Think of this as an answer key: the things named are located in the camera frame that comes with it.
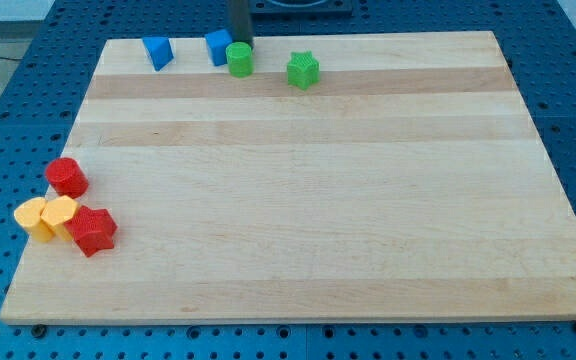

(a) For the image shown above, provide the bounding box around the green star block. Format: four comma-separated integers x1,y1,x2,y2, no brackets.
286,51,320,90

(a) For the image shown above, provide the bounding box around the red star block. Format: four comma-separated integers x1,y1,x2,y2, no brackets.
64,206,118,257

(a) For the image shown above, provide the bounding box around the wooden board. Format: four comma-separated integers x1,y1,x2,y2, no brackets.
0,31,576,325

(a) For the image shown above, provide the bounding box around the green cylinder block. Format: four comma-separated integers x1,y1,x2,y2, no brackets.
225,42,254,78

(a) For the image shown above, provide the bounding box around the blue cube block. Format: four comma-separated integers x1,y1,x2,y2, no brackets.
204,29,233,66

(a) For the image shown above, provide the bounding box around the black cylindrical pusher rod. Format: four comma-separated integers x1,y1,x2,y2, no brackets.
226,0,254,48

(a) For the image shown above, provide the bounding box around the blue triangle block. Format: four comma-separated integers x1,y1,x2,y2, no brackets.
142,36,174,71

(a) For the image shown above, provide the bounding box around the red cylinder block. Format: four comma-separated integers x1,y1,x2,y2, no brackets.
44,157,89,198

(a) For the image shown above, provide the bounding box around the yellow hexagon block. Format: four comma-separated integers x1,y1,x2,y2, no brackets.
40,195,80,241

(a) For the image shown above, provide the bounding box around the yellow rounded block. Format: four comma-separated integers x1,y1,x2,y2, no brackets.
13,197,54,243

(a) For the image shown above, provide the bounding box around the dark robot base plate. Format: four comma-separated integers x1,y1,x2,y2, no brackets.
248,0,353,17

